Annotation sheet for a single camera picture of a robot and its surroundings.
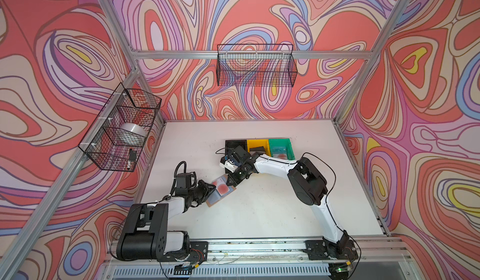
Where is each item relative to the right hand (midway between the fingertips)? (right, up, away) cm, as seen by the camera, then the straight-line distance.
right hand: (230, 186), depth 92 cm
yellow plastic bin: (+14, +21, +9) cm, 27 cm away
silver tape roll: (-36, +26, -22) cm, 50 cm away
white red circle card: (-4, 0, -1) cm, 4 cm away
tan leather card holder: (-7, -4, -4) cm, 9 cm away
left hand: (-6, +1, -2) cm, 7 cm away
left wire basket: (-45, +24, -19) cm, 54 cm away
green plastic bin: (+28, +18, +11) cm, 35 cm away
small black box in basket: (-38, +17, -19) cm, 46 cm away
